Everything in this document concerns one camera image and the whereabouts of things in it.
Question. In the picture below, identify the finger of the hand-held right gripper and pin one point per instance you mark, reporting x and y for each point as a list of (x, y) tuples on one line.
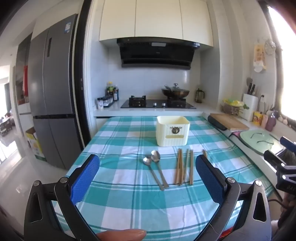
[(285, 141), (274, 158)]

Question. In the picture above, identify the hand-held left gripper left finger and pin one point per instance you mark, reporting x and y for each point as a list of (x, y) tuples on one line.
[(84, 179)]

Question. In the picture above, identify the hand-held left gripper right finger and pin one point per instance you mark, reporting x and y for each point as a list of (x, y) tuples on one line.
[(209, 178)]

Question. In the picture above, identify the steel spoon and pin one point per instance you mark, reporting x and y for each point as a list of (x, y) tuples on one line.
[(155, 155), (147, 160)]

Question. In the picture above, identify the cream ribbed utensil holder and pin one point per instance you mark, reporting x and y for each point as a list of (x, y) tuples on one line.
[(172, 133)]

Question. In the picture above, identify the person's left hand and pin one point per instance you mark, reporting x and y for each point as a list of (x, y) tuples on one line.
[(122, 235)]

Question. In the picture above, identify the purple bottle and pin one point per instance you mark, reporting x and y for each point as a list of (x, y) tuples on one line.
[(271, 121)]

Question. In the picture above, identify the pink container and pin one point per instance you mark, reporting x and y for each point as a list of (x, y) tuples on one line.
[(264, 121)]

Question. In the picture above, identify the yellow snack packet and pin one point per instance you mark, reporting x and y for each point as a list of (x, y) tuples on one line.
[(257, 117)]

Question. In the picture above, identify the pink cloth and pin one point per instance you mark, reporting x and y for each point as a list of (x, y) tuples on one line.
[(236, 134)]

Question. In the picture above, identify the white knife block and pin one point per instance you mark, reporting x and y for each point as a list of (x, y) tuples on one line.
[(249, 106)]

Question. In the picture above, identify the teal checked tablecloth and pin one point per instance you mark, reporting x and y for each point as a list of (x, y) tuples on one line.
[(129, 208)]

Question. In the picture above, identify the black padded roll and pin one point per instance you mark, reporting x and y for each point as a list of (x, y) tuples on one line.
[(216, 122)]

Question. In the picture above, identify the wooden cutting board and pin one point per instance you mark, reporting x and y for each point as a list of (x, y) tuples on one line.
[(231, 121)]

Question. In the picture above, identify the cardboard box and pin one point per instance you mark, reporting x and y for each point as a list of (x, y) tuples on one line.
[(35, 143)]

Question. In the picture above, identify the spice jar with black lid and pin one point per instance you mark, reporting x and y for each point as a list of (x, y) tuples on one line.
[(100, 103)]

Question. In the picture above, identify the yellow hanging towel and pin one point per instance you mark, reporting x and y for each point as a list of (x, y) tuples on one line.
[(259, 58)]

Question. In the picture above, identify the black gas stove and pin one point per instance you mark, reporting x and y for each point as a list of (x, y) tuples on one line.
[(157, 104)]

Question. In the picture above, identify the dark wok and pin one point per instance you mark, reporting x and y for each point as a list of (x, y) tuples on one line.
[(175, 93)]

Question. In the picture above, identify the grey steel refrigerator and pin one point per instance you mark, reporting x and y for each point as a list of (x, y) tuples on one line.
[(53, 92)]

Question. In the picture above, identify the oil bottle with yellow cap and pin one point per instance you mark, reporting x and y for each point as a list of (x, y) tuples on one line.
[(110, 89)]

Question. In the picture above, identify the glass wok lid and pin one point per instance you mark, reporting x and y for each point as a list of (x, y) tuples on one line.
[(175, 88)]

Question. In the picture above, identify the black range hood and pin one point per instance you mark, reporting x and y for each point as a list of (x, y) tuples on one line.
[(157, 53)]

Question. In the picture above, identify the white wall socket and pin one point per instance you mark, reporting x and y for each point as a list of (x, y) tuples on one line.
[(263, 97)]

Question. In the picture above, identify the black door frame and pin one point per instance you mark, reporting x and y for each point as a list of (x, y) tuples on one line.
[(81, 69)]

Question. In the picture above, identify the cream wall cabinet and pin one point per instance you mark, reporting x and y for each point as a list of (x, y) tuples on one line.
[(157, 20)]

